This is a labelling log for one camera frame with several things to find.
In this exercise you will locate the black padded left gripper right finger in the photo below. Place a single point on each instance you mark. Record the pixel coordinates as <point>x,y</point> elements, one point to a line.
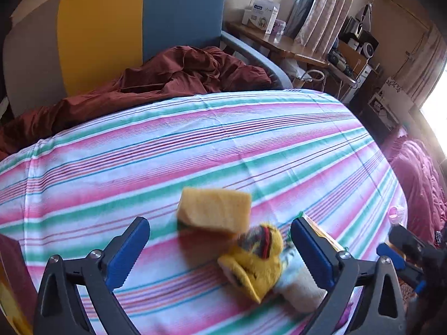
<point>380,307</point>

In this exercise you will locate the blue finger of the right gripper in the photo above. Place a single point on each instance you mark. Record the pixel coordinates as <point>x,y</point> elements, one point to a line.
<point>398,261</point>

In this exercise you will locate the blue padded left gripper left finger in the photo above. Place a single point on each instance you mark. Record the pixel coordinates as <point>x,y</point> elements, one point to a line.
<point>59,308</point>

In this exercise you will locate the yellow plush toy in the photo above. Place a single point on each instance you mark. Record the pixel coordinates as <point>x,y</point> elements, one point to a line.
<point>261,261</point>

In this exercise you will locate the yellow sponge block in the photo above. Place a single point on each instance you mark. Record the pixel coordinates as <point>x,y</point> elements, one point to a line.
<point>222,210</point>

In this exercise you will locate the gold metal tray box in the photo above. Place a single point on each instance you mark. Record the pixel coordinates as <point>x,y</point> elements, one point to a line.
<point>18,294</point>

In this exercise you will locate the pink quilt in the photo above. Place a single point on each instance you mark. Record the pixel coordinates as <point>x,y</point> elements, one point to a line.
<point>421,184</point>

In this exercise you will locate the striped pink green bedsheet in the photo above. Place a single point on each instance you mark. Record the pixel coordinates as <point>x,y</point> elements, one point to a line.
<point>293,152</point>

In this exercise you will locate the wooden desk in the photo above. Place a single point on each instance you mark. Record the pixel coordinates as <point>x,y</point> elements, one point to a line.
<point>285,48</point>

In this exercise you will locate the pink patterned curtain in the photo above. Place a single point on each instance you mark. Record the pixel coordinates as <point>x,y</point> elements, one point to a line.
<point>410,33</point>

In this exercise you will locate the dark red blanket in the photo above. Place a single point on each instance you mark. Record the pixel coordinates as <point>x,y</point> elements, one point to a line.
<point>180,71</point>

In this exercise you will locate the white appliance box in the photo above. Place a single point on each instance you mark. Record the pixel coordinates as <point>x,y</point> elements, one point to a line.
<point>261,15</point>

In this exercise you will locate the grey yellow blue headboard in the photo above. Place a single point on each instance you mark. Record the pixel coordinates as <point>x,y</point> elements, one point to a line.
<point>66,47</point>

